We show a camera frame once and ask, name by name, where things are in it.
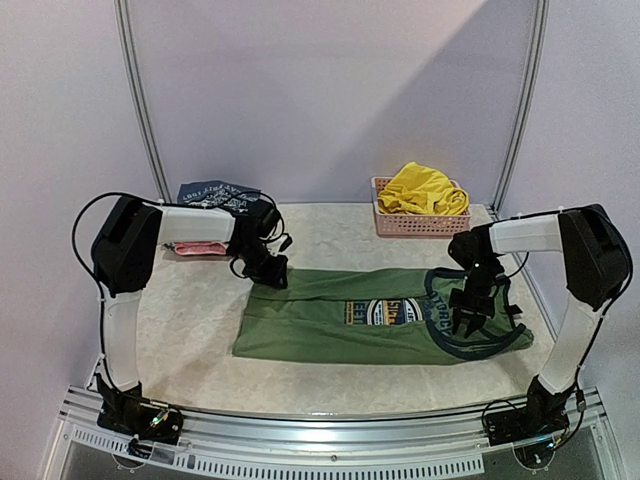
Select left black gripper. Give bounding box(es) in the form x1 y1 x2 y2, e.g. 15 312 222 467
233 241 288 290

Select green tank top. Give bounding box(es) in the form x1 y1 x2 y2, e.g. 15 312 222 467
232 267 534 366

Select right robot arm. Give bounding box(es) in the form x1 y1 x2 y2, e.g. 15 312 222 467
448 204 633 396

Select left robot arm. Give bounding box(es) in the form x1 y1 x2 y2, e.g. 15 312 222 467
91 194 288 393

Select folded pink garment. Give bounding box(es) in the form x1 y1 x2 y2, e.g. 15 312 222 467
172 242 227 257

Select folded navy graphic shirt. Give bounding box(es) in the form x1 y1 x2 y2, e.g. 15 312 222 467
177 180 272 217

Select pink plastic basket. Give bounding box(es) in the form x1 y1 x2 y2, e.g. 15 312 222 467
371 177 471 239

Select yellow garment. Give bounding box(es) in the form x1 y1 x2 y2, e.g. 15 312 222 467
377 162 470 216

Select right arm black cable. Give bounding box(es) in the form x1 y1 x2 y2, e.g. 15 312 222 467
499 249 531 286

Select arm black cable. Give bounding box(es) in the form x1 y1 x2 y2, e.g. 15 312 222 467
71 192 294 286
499 249 531 286

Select aluminium front rail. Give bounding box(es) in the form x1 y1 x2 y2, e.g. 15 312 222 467
45 387 624 479

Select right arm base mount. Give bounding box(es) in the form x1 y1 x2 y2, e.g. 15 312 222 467
481 376 586 465

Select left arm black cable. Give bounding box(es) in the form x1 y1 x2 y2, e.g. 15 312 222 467
71 192 294 286

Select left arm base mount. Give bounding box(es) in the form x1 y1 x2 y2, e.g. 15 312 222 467
96 374 184 458

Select left aluminium frame post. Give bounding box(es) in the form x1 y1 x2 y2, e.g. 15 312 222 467
114 0 172 202

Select aluminium frame post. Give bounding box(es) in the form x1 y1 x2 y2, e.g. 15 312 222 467
114 0 172 202
488 0 549 216

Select right aluminium frame post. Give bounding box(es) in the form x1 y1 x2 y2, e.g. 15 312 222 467
488 0 549 216

